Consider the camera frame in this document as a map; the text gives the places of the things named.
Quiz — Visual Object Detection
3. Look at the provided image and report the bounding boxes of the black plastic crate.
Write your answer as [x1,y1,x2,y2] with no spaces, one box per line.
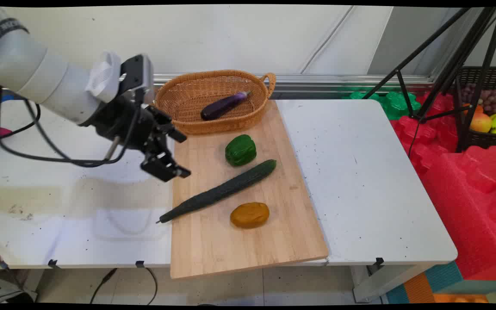
[455,66,496,151]

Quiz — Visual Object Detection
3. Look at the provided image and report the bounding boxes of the short black arm cable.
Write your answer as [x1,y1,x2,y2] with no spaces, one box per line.
[0,99,42,145]

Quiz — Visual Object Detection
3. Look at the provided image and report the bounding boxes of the purple toy eggplant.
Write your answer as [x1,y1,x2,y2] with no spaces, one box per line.
[200,91,252,121]

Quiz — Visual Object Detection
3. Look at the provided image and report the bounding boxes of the teal foam floor tile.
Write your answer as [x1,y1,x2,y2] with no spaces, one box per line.
[386,261,464,304]

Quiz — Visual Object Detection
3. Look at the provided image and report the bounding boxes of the green toy bell pepper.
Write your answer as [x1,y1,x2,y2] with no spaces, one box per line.
[225,134,257,167]

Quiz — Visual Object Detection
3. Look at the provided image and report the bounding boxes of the wooden cutting board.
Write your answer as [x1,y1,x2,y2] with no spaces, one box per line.
[170,100,329,280]

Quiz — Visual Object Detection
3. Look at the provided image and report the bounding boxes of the orange-brown toy potato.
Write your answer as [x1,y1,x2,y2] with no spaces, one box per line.
[230,202,270,229]

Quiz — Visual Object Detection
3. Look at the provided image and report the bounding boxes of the orange foam floor tile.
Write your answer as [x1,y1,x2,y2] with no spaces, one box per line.
[404,272,436,304]

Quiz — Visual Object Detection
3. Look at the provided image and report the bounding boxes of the black tripod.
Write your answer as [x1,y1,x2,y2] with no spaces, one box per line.
[362,6,496,153]

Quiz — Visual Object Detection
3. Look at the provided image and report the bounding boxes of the purple toy grapes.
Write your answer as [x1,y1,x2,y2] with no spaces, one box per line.
[461,84,496,113]

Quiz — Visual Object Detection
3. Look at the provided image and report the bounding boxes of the white table leg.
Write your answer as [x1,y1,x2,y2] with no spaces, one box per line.
[351,263,438,303]

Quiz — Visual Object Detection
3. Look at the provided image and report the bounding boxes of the grey bag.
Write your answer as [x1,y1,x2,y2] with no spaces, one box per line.
[0,271,38,304]

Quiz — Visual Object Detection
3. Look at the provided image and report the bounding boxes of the aluminium profile rail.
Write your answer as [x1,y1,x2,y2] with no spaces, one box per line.
[0,72,436,87]

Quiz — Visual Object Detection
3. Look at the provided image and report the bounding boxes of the woven wicker basket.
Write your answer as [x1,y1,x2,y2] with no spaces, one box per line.
[152,70,277,135]

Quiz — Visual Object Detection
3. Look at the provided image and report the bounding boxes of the black silver wrist camera box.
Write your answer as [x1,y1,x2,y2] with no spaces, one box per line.
[120,54,155,105]

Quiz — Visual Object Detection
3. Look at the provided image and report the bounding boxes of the long dark green cucumber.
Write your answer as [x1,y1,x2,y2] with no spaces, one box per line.
[156,159,277,224]

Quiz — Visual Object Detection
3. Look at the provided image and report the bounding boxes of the long black arm cable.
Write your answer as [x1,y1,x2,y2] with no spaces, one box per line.
[0,85,141,168]

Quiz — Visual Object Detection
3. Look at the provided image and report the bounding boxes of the green foam mat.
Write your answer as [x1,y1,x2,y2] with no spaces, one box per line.
[343,90,422,120]

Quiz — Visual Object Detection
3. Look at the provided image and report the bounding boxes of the thin black floor cable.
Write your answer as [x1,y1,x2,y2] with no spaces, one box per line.
[145,268,159,305]

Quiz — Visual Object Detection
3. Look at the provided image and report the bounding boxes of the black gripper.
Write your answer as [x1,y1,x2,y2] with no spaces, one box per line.
[80,95,191,183]

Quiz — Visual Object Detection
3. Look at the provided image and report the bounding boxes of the orange-yellow toy mango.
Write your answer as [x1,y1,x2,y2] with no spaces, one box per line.
[470,113,493,133]

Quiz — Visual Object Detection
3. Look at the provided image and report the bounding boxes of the black floor cable with plug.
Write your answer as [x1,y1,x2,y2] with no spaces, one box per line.
[90,268,118,304]

